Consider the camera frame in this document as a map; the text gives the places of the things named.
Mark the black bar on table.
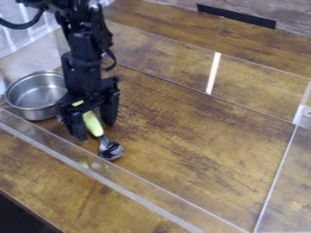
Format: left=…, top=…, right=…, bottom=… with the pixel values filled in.
left=196, top=4, right=277, bottom=29

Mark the green handled metal spoon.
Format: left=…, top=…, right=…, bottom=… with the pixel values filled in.
left=82, top=110, right=124, bottom=160

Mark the small steel pot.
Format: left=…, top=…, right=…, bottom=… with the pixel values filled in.
left=5, top=71, right=66, bottom=121

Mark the clear acrylic enclosure wall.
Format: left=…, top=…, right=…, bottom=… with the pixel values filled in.
left=0, top=24, right=311, bottom=233

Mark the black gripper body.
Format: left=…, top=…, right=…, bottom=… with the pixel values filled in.
left=54, top=51, right=121, bottom=122

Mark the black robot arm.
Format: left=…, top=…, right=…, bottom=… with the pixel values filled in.
left=15, top=0, right=118, bottom=141

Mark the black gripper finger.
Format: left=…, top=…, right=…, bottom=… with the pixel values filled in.
left=64, top=112, right=88, bottom=141
left=100, top=92, right=118, bottom=126

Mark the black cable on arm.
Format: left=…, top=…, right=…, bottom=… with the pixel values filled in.
left=0, top=7, right=46, bottom=31

